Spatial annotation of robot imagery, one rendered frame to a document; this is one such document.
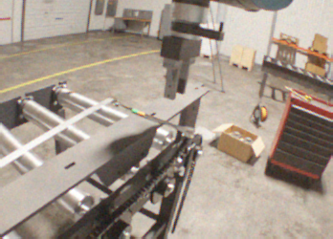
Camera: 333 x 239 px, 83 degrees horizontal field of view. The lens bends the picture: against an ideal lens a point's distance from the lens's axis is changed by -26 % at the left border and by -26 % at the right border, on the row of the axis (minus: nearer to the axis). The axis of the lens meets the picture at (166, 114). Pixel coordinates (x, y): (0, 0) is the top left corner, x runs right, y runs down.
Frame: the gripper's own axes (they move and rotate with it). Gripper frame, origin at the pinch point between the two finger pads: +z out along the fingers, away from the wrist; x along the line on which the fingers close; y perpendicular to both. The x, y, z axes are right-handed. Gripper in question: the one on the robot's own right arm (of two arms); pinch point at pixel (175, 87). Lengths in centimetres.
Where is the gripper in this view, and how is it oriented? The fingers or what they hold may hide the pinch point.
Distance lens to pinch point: 60.8
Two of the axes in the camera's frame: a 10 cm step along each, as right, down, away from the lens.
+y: -8.7, -3.2, 3.7
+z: -1.5, 9.0, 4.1
